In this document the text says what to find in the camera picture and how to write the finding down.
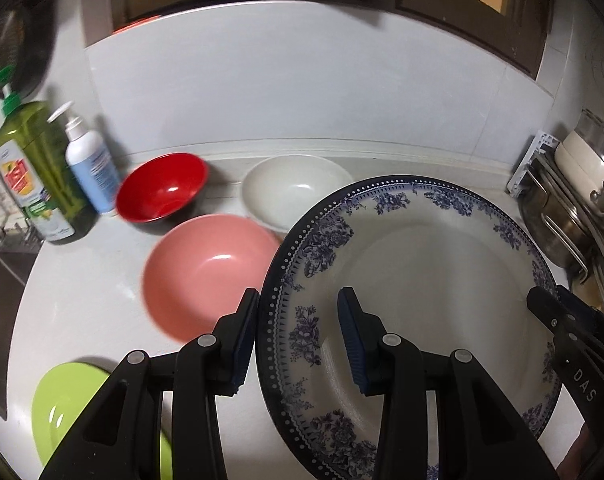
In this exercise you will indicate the white pot rack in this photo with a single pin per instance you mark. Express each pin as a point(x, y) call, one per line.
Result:
point(529, 160)

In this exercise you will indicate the white pump bottle blue label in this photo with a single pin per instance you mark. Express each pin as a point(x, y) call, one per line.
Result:
point(92, 170)

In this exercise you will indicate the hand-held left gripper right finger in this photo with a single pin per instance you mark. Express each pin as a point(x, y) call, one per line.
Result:
point(352, 340)

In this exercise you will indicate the green plate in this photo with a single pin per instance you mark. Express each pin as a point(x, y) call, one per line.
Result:
point(67, 410)

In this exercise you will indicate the plate with sparse blue flowers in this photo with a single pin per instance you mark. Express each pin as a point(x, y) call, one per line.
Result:
point(431, 280)

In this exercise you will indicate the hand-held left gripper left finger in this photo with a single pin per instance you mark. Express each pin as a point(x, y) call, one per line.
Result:
point(242, 350)

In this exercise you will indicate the pink bowl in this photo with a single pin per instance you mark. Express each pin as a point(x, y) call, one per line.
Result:
point(207, 270)

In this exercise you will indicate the white pot with glass lid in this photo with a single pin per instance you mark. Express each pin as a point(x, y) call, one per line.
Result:
point(576, 150)

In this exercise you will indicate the white bowl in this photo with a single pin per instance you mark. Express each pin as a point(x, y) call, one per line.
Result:
point(292, 185)

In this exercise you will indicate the green dish soap bottle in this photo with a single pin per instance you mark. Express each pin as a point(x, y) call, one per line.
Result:
point(37, 175)

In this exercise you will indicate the red bowl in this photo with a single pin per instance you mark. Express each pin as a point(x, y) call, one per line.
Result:
point(162, 185)

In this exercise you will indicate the large steel pot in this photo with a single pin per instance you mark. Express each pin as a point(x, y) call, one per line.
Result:
point(551, 220)

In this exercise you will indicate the black perforated pan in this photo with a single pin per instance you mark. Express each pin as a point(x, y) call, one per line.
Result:
point(27, 50)

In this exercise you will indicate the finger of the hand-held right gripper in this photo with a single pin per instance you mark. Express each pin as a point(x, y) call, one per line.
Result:
point(579, 307)
point(544, 307)

